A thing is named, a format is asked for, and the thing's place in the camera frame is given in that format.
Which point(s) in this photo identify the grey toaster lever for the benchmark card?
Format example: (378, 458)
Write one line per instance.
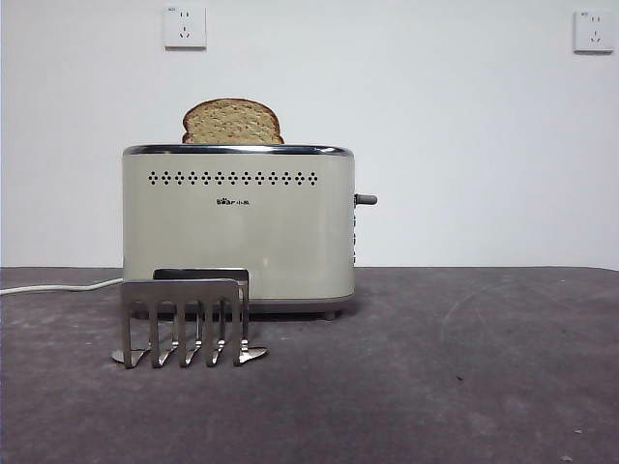
(367, 198)

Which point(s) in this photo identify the brown toast bread slice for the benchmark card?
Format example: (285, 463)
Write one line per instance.
(232, 123)

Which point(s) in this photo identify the cream toaster with chrome top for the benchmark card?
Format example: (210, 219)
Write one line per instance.
(271, 232)

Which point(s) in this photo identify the stainless steel toast rack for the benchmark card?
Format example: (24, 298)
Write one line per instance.
(179, 291)

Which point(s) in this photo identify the white wall socket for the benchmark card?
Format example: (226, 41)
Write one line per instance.
(594, 32)
(185, 28)

